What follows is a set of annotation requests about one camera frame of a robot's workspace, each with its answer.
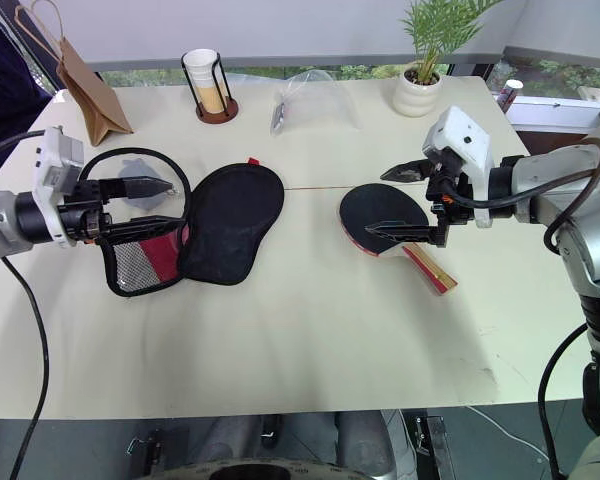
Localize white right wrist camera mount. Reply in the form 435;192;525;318
421;105;497;230

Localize black table tennis paddle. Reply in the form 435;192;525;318
338;182;459;298

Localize black wire cup holder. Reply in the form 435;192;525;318
180;49;242;125

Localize white red drink can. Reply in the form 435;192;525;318
496;78;525;114

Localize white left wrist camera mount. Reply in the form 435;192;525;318
32;126;85;249

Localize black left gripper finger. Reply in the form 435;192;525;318
110;215;188;241
101;175;175;201

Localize clear plastic bag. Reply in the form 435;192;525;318
269;69;362;137

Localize black red paddle case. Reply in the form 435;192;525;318
79;146;287;299

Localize stacked paper cups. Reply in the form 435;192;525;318
183;48;230;114

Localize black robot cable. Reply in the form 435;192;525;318
0;253;51;480
536;321;592;480
437;137;600;211
0;128;49;162

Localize metal table bracket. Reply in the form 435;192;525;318
413;413;457;480
128;428;165;477

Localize potted green plant white pot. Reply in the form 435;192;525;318
391;0;504;119

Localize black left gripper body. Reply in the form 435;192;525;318
59;178;114;247

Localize brown paper bag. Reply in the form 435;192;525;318
17;0;135;148

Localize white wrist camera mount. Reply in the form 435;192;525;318
421;105;497;230
32;126;85;249

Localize dark navy garment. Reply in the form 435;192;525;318
0;6;57;152

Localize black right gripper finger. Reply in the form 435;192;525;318
379;158;432;183
364;220;439;245

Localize thin white cable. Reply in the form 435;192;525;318
465;403;542;454

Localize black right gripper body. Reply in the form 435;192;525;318
425;151;475;249

